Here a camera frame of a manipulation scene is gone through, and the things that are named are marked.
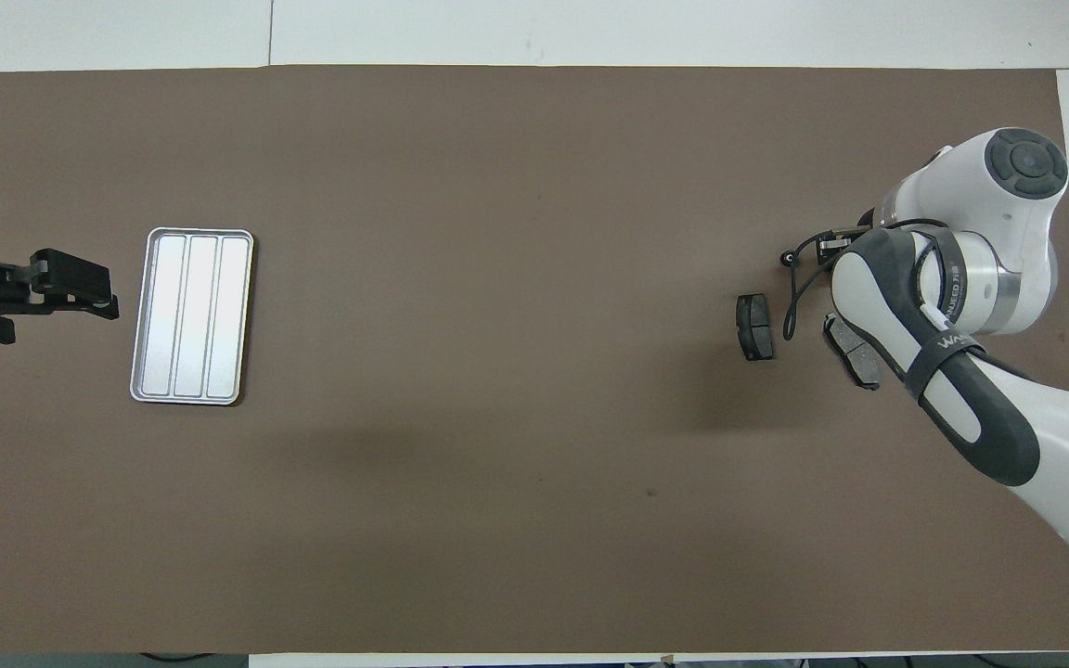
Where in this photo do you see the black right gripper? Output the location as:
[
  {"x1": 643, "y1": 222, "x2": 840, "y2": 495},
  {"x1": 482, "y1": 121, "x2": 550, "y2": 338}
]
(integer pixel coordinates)
[{"x1": 819, "y1": 210, "x2": 877, "y2": 255}]

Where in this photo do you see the silver metal tray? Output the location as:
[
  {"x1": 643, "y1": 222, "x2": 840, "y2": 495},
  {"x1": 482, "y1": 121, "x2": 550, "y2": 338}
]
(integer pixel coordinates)
[{"x1": 129, "y1": 227, "x2": 255, "y2": 406}]

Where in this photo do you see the long dark brake pad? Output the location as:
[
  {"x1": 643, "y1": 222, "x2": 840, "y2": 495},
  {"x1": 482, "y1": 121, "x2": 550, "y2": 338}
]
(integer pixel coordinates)
[{"x1": 822, "y1": 313, "x2": 882, "y2": 392}]

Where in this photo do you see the short dark brake pad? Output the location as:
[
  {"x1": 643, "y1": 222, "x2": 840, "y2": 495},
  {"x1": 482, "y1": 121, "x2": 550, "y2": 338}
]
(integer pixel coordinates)
[{"x1": 735, "y1": 293, "x2": 775, "y2": 363}]

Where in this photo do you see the brown table mat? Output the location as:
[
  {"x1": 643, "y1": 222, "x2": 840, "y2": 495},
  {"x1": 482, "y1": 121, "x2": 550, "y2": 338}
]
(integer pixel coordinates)
[{"x1": 0, "y1": 65, "x2": 1069, "y2": 655}]

